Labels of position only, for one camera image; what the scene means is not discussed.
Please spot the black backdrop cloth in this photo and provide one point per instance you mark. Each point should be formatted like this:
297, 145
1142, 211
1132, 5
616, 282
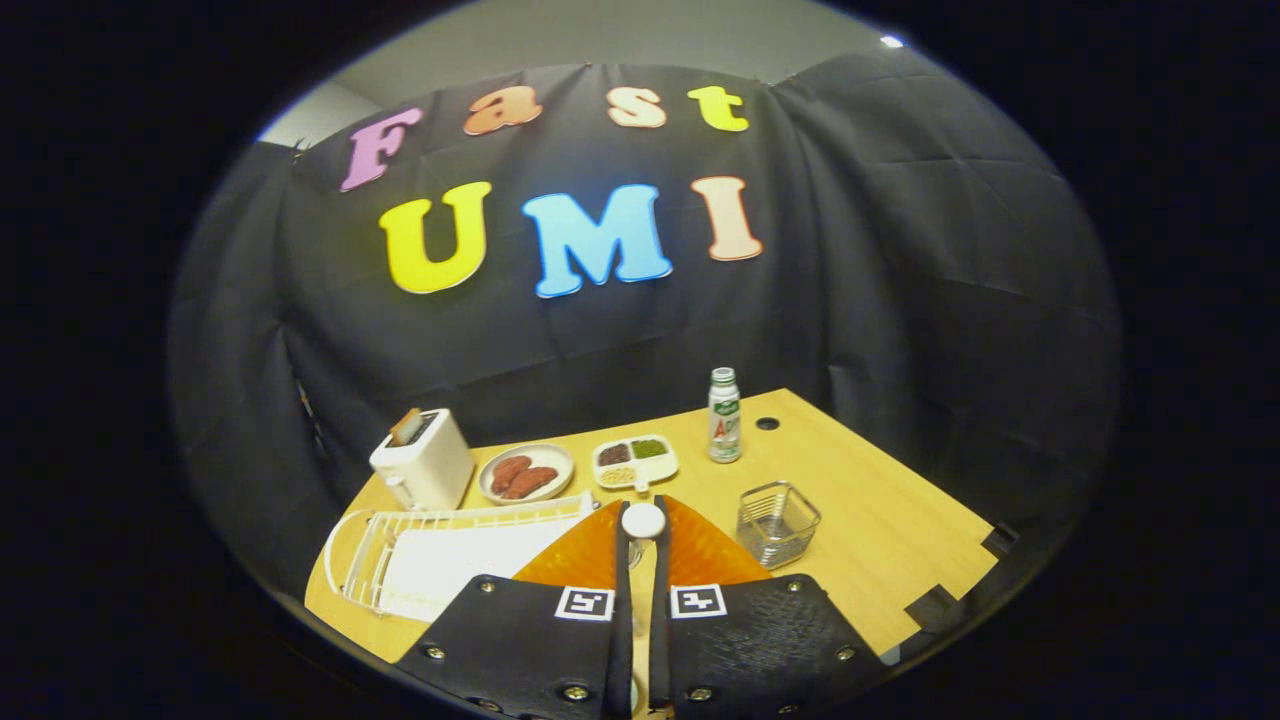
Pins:
900, 300

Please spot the white divided bean dish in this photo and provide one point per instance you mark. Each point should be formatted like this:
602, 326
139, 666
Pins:
635, 470

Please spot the toast bread slice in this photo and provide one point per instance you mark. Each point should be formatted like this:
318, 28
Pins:
405, 427

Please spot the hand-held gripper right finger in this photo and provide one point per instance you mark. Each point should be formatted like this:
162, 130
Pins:
660, 640

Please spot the red-brown sausage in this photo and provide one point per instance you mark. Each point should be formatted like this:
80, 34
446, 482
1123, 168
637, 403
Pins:
508, 472
535, 481

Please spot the small white plate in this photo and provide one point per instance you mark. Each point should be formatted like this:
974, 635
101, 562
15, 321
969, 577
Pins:
560, 462

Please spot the white toaster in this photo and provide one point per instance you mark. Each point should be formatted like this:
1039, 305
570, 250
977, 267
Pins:
430, 470

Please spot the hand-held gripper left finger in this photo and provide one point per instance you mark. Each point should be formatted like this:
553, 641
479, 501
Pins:
622, 640

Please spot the white milk bottle green cap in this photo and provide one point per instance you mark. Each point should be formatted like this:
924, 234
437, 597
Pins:
725, 420

